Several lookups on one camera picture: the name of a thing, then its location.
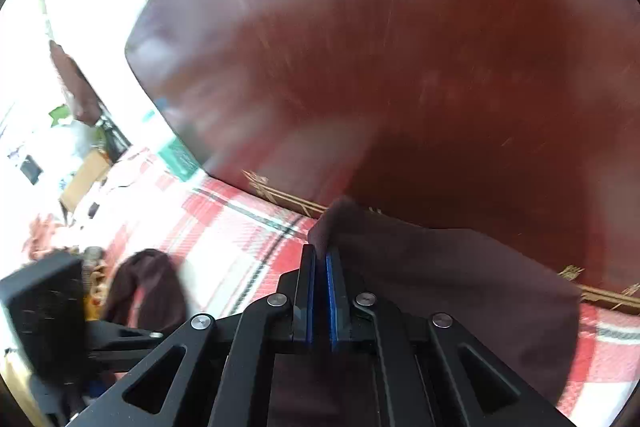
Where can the brown hanging cloth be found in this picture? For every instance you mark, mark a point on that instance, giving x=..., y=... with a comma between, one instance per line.
x=75, y=87

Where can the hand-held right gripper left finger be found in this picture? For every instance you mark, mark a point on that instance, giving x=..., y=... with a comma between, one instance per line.
x=311, y=302

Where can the clear water bottle green label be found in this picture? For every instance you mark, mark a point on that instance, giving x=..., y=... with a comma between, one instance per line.
x=177, y=159

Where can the small open cardboard box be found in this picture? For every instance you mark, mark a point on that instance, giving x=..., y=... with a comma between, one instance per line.
x=85, y=182

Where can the maroon sweatshirt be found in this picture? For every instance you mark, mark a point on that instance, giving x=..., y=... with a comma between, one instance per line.
x=450, y=287

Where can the brown wooden headboard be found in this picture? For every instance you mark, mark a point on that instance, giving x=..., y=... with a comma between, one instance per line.
x=375, y=57

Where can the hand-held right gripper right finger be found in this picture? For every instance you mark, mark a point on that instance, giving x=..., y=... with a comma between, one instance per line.
x=331, y=302

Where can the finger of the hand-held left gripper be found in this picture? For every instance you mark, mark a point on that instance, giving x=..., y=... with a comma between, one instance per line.
x=125, y=338

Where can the red plaid bed sheet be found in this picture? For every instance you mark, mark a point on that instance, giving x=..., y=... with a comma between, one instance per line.
x=235, y=227

